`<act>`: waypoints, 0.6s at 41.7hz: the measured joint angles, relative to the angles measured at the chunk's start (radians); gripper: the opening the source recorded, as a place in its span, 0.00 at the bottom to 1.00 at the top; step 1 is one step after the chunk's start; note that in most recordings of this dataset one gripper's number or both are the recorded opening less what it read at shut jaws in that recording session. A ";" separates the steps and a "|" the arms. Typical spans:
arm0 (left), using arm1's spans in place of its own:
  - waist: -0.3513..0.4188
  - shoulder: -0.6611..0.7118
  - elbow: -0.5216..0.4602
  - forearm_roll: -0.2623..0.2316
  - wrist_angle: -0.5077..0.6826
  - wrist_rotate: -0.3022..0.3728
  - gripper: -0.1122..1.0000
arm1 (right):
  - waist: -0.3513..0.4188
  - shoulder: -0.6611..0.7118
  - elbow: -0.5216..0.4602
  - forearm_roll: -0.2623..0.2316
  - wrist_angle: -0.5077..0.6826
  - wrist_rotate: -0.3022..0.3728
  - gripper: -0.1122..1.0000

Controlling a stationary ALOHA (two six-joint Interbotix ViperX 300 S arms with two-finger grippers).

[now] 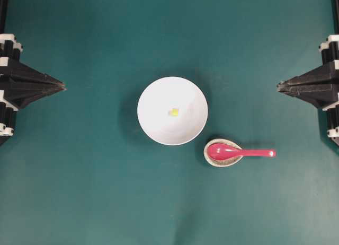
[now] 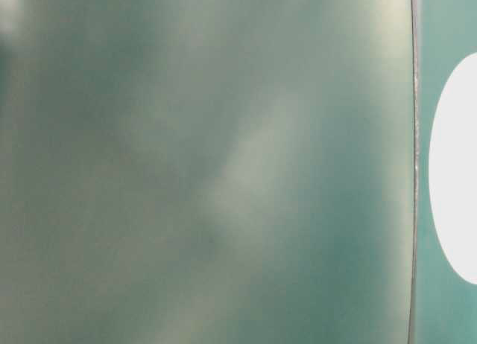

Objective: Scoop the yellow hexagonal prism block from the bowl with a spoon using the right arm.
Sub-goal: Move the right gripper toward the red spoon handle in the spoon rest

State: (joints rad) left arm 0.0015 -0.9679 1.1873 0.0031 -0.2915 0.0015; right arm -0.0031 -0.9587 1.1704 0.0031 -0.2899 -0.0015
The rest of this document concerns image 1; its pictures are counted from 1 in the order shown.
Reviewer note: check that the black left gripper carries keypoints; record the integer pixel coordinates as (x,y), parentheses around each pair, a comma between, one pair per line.
(15,96)

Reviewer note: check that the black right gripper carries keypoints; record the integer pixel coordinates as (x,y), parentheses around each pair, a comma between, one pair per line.
(323,97)

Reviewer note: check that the red plastic soup spoon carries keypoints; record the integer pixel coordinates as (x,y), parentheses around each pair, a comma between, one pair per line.
(220,151)

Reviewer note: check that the speckled ceramic spoon rest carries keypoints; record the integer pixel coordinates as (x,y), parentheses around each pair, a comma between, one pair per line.
(221,163)

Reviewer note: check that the white round bowl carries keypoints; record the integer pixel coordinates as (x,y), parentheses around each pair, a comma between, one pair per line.
(164,94)

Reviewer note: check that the black left frame post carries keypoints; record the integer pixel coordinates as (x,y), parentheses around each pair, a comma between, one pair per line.
(3,14)

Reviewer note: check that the black frame post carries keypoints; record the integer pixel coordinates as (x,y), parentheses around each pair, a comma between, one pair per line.
(3,14)
(335,11)

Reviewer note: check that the black right frame post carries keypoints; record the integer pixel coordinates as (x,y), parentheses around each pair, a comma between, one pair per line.
(335,11)

